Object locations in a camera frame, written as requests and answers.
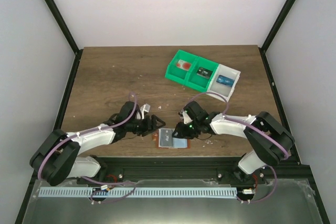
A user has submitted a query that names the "black aluminium frame rail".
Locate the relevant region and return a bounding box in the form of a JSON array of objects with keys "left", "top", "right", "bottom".
[{"left": 34, "top": 157, "right": 310, "bottom": 187}]

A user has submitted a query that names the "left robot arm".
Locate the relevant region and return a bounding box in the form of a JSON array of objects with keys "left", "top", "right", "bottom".
[{"left": 29, "top": 101, "right": 166, "bottom": 186}]

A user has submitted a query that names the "right black frame post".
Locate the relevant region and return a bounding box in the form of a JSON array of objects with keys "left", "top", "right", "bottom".
[{"left": 261, "top": 0, "right": 313, "bottom": 53}]

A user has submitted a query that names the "green bin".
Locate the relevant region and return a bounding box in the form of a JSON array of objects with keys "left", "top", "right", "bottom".
[
  {"left": 184, "top": 57, "right": 219, "bottom": 92},
  {"left": 165, "top": 50, "right": 198, "bottom": 84}
]

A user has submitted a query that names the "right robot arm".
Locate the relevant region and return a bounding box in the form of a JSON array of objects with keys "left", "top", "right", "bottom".
[{"left": 172, "top": 101, "right": 295, "bottom": 184}]

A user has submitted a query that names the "white bin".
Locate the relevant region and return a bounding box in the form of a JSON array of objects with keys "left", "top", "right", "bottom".
[{"left": 207, "top": 64, "right": 241, "bottom": 102}]

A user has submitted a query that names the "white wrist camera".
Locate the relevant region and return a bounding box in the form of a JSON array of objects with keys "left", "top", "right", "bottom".
[
  {"left": 178, "top": 110, "right": 192, "bottom": 124},
  {"left": 136, "top": 103, "right": 150, "bottom": 120}
]

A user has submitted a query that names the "left black frame post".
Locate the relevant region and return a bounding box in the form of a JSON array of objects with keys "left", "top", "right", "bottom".
[{"left": 28, "top": 0, "right": 80, "bottom": 54}]

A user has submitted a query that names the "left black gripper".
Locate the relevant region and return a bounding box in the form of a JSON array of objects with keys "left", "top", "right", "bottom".
[{"left": 127, "top": 115, "right": 166, "bottom": 137}]

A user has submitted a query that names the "light blue slotted cable duct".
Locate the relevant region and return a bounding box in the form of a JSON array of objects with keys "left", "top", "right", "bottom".
[{"left": 38, "top": 187, "right": 237, "bottom": 199}]

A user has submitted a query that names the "brown leather card holder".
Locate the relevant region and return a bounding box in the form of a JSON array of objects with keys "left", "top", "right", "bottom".
[{"left": 152, "top": 128, "right": 189, "bottom": 149}]

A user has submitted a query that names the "blue card in bin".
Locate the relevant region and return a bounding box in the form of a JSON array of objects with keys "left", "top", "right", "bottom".
[{"left": 216, "top": 75, "right": 235, "bottom": 88}]

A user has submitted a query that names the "red white card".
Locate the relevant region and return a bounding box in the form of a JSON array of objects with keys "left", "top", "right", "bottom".
[{"left": 176, "top": 59, "right": 192, "bottom": 71}]

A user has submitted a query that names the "black frame post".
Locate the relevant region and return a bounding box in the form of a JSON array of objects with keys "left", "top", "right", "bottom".
[
  {"left": 261, "top": 0, "right": 313, "bottom": 53},
  {"left": 28, "top": 0, "right": 80, "bottom": 54}
]

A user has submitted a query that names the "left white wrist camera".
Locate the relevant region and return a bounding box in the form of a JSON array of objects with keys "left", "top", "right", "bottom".
[{"left": 136, "top": 103, "right": 150, "bottom": 120}]

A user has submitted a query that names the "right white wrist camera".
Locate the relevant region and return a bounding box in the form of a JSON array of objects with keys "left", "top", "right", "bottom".
[{"left": 178, "top": 110, "right": 192, "bottom": 124}]

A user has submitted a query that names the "black VIP card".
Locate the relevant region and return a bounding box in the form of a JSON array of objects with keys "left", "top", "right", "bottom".
[{"left": 159, "top": 128, "right": 173, "bottom": 148}]

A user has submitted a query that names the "green bin far left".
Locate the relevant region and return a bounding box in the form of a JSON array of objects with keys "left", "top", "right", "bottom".
[{"left": 165, "top": 50, "right": 198, "bottom": 84}]

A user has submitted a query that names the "black card in bin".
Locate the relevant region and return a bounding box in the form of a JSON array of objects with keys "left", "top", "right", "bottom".
[{"left": 197, "top": 67, "right": 213, "bottom": 79}]

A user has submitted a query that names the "green bin middle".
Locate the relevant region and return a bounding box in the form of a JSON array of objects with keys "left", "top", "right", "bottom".
[{"left": 184, "top": 57, "right": 219, "bottom": 92}]

